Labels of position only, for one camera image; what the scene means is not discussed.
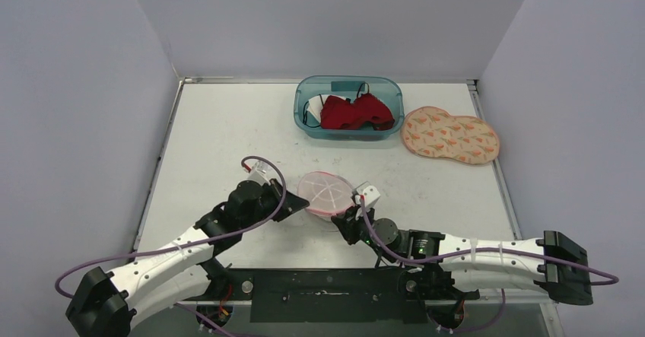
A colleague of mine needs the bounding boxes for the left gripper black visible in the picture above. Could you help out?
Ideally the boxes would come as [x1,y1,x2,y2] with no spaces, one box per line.
[240,178,309,230]

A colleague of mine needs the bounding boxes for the pink round mesh laundry bag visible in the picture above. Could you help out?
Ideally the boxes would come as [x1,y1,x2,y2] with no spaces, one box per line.
[297,171,354,221]

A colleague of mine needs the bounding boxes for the red bra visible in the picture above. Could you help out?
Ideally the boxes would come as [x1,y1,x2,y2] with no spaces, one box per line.
[320,94,395,131]

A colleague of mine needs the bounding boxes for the floral mesh laundry bag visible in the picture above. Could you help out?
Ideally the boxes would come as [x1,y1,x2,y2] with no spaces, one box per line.
[401,106,500,166]

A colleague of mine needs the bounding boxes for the teal plastic bin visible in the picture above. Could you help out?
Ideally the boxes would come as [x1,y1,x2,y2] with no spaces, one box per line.
[294,75,405,141]

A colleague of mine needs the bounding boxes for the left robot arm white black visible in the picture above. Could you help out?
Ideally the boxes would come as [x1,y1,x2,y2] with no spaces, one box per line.
[65,179,310,336]

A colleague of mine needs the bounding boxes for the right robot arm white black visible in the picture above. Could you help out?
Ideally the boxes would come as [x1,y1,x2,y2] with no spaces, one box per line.
[332,206,593,306]

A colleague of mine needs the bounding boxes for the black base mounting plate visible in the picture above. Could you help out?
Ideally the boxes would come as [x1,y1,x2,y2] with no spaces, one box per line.
[194,266,480,324]

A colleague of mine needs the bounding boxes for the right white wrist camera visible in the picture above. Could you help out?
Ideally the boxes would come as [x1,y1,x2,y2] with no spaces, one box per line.
[352,182,380,210]

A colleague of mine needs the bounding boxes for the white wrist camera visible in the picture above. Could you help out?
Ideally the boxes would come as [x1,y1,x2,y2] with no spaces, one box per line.
[247,161,275,185]
[352,182,380,210]

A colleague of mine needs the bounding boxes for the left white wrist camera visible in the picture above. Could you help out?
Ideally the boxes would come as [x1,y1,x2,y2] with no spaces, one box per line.
[247,161,275,185]

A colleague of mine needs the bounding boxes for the white bra black straps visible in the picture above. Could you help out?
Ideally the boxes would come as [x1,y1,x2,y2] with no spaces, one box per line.
[301,94,346,129]

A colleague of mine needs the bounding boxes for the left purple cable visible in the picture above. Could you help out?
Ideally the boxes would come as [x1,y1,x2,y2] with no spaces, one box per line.
[54,155,288,300]

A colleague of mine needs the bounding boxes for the purple cable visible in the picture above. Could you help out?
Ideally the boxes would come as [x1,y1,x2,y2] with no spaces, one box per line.
[54,155,288,300]
[356,199,620,287]

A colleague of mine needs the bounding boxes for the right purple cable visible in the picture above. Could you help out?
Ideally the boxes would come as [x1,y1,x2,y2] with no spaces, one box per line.
[356,199,620,287]

